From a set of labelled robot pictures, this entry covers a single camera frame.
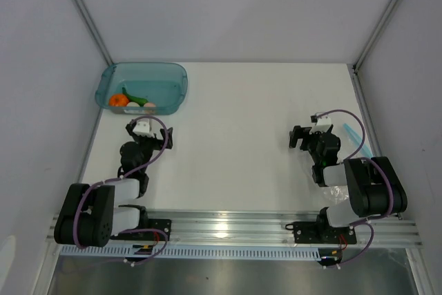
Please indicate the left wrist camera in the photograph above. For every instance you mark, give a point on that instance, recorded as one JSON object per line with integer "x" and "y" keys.
{"x": 143, "y": 127}

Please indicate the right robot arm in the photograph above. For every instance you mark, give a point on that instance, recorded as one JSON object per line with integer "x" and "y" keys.
{"x": 374, "y": 189}

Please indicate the clear zip top bag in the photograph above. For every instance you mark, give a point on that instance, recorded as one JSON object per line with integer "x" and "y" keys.
{"x": 337, "y": 194}

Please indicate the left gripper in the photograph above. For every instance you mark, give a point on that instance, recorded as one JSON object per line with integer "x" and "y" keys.
{"x": 158, "y": 143}

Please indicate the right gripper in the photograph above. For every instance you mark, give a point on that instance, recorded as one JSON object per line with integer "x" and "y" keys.
{"x": 299, "y": 132}

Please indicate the green toy pepper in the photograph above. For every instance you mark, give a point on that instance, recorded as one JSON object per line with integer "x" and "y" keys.
{"x": 138, "y": 100}

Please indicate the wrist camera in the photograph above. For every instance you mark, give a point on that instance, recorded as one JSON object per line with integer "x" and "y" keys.
{"x": 320, "y": 124}
{"x": 143, "y": 127}

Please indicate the right frame post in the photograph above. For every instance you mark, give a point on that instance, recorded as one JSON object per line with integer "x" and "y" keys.
{"x": 376, "y": 33}

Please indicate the frame post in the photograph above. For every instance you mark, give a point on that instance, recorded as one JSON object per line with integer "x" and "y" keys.
{"x": 93, "y": 30}
{"x": 376, "y": 33}

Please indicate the left frame post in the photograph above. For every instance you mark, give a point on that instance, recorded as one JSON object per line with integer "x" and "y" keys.
{"x": 93, "y": 30}

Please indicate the white toy egg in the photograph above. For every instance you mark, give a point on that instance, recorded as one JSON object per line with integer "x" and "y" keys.
{"x": 132, "y": 104}

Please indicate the aluminium mounting rail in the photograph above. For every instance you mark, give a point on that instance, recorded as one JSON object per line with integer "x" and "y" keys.
{"x": 267, "y": 229}

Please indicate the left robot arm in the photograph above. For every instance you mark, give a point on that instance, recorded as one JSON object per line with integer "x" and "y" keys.
{"x": 92, "y": 214}

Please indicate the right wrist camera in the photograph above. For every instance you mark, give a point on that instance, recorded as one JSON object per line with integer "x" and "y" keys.
{"x": 320, "y": 124}

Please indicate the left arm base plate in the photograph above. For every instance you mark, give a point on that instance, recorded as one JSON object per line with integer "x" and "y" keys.
{"x": 162, "y": 230}

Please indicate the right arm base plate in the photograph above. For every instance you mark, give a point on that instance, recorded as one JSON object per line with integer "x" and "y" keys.
{"x": 305, "y": 232}

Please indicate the slotted cable duct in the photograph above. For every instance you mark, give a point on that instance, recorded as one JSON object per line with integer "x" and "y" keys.
{"x": 197, "y": 252}

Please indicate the teal plastic tub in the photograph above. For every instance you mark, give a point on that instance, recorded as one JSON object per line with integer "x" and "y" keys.
{"x": 164, "y": 84}

